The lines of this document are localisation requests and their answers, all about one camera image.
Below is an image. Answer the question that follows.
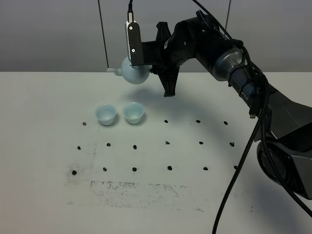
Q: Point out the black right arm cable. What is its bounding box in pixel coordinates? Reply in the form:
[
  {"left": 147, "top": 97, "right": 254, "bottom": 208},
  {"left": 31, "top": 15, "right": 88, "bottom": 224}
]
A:
[{"left": 192, "top": 0, "right": 312, "bottom": 234}]

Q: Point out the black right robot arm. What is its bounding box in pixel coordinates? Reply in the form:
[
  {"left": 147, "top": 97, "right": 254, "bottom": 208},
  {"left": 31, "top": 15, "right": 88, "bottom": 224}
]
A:
[{"left": 142, "top": 10, "right": 312, "bottom": 199}]

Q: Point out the light blue porcelain teapot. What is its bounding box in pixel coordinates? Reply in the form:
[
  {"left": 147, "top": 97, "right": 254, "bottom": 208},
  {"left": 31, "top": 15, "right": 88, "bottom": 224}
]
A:
[{"left": 107, "top": 57, "right": 152, "bottom": 85}]

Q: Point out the light blue teacup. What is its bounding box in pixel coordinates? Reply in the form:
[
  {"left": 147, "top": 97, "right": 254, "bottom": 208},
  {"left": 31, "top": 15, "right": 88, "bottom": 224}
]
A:
[
  {"left": 95, "top": 104, "right": 117, "bottom": 126},
  {"left": 123, "top": 102, "right": 144, "bottom": 124}
]

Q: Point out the right light blue teacup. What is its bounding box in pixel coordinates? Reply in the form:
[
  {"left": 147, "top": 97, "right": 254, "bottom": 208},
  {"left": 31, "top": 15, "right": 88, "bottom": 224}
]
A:
[{"left": 123, "top": 102, "right": 144, "bottom": 124}]

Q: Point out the left light blue teacup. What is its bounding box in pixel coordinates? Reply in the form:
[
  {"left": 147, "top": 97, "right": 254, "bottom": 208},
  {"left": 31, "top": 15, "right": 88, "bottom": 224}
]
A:
[{"left": 95, "top": 104, "right": 117, "bottom": 126}]

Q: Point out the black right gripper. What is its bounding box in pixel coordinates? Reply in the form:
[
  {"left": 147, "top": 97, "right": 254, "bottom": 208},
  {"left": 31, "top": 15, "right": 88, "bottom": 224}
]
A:
[{"left": 142, "top": 20, "right": 201, "bottom": 97}]

